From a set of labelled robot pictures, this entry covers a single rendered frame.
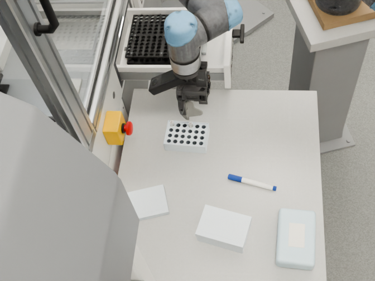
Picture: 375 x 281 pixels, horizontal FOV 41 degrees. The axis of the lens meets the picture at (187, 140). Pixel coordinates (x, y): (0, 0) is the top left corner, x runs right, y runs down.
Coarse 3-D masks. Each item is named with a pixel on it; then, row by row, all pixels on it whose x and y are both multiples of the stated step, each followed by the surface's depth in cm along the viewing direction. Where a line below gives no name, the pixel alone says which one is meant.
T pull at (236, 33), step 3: (243, 24) 152; (243, 27) 152; (234, 30) 152; (237, 30) 152; (240, 30) 151; (243, 30) 151; (234, 33) 151; (237, 33) 151; (240, 33) 151; (243, 33) 150; (234, 36) 151; (237, 36) 151; (240, 36) 150; (243, 36) 150; (240, 39) 149; (243, 39) 149; (240, 42) 150; (243, 42) 149
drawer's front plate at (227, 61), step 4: (232, 28) 152; (228, 32) 149; (228, 36) 148; (228, 40) 147; (232, 40) 154; (228, 44) 147; (232, 44) 154; (228, 48) 146; (224, 52) 145; (228, 52) 145; (224, 56) 144; (228, 56) 144; (224, 60) 144; (228, 60) 143; (232, 60) 157; (224, 64) 143; (228, 64) 143; (224, 68) 144; (228, 68) 143; (224, 72) 145; (228, 72) 145; (224, 76) 147; (228, 76) 147; (224, 80) 148; (228, 80) 148; (228, 84) 150; (228, 88) 152
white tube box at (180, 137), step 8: (168, 120) 150; (168, 128) 149; (176, 128) 149; (184, 128) 149; (192, 128) 148; (200, 128) 148; (208, 128) 148; (168, 136) 149; (176, 136) 149; (184, 136) 148; (192, 136) 147; (200, 136) 147; (208, 136) 149; (168, 144) 146; (176, 144) 146; (184, 144) 146; (192, 144) 145; (200, 144) 147; (192, 152) 148; (200, 152) 147
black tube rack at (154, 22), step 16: (144, 16) 160; (160, 16) 159; (144, 32) 157; (160, 32) 156; (128, 48) 154; (144, 48) 153; (160, 48) 157; (128, 64) 155; (144, 64) 154; (160, 64) 154
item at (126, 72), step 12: (132, 12) 164; (144, 12) 163; (156, 12) 163; (168, 12) 162; (120, 48) 159; (216, 48) 159; (120, 60) 159; (204, 60) 156; (216, 60) 156; (120, 72) 152; (132, 72) 152; (144, 72) 151; (156, 72) 151; (216, 72) 149
